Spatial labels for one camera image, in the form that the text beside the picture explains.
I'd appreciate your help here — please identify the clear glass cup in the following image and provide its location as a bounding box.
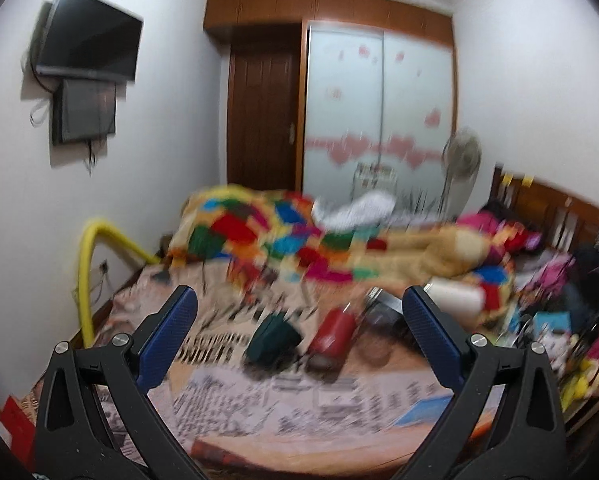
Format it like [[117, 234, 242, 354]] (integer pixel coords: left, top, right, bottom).
[[356, 318, 394, 368]]

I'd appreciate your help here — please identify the red bag on floor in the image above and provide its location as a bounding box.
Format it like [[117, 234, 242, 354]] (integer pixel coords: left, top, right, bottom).
[[0, 396, 35, 472]]

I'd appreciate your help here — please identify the black thermos bottle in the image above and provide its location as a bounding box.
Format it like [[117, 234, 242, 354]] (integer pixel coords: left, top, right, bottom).
[[362, 287, 406, 330]]

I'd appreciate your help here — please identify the red plush toy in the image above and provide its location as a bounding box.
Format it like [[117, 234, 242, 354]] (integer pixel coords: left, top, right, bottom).
[[493, 221, 542, 256]]

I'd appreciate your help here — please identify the newspaper print bed sheet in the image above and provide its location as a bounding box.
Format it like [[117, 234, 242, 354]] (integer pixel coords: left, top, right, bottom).
[[94, 260, 452, 479]]

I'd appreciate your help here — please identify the dark green mug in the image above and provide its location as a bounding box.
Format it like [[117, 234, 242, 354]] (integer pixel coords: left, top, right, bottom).
[[244, 313, 303, 368]]

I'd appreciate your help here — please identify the wooden headboard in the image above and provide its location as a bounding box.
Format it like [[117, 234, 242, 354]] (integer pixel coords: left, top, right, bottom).
[[489, 164, 599, 252]]

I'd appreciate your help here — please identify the red thermos bottle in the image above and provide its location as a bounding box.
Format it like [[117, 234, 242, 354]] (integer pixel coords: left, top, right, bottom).
[[306, 304, 358, 372]]

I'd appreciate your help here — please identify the pink clothing pile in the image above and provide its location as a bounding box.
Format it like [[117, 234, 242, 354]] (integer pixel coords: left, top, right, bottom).
[[456, 210, 501, 236]]

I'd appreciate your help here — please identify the colourful patchwork blanket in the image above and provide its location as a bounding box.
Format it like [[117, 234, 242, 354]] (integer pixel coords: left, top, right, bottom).
[[166, 184, 514, 311]]

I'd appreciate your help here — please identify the grey white crumpled cloth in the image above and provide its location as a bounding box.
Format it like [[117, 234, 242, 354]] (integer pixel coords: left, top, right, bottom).
[[311, 190, 441, 233]]

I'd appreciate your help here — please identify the standing electric fan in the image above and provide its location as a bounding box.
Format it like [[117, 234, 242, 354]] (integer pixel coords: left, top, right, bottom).
[[439, 128, 482, 219]]

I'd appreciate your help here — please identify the white bedside appliance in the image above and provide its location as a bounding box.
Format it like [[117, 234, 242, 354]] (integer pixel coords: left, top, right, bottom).
[[350, 162, 397, 200]]

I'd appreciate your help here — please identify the dark brown wooden door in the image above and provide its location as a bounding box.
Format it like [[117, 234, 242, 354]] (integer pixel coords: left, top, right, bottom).
[[227, 24, 301, 191]]

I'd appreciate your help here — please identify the frosted wardrobe with hearts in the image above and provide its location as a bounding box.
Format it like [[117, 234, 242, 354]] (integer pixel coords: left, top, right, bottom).
[[303, 24, 455, 212]]

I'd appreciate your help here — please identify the yellow foam padded rail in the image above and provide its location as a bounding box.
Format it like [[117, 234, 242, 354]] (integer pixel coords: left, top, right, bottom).
[[75, 216, 162, 350]]

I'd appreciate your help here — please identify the small black wall monitor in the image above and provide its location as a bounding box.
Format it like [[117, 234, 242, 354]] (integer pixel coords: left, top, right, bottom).
[[51, 79, 116, 145]]

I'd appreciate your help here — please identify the wall mounted black television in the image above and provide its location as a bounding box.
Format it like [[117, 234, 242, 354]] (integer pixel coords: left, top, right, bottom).
[[33, 0, 143, 84]]

